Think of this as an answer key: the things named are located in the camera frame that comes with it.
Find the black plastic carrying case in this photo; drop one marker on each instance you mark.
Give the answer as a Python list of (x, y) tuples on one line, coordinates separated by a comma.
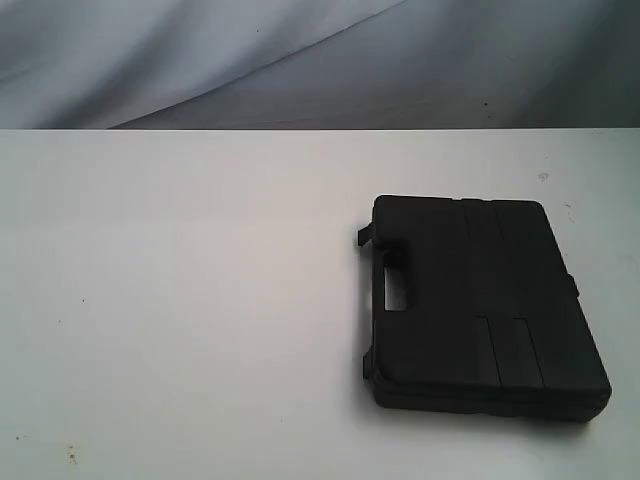
[(474, 312)]

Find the white backdrop cloth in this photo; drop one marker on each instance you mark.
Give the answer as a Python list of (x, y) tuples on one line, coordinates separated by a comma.
[(319, 64)]

